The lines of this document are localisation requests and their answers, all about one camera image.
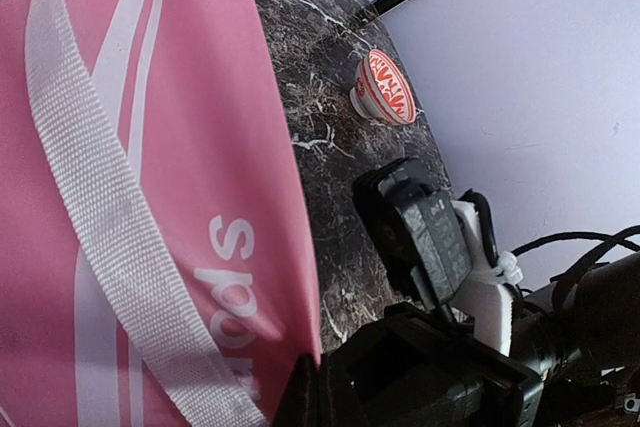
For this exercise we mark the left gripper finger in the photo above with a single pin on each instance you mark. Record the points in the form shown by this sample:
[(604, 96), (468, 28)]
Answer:
[(300, 405)]

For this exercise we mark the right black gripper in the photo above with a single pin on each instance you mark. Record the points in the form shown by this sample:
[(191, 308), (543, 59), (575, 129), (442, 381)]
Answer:
[(408, 369)]

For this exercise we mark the pink racket cover bag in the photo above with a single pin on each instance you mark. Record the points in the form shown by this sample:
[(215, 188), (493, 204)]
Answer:
[(189, 87)]

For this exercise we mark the red patterned bowl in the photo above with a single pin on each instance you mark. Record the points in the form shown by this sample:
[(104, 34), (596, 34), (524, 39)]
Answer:
[(381, 92)]

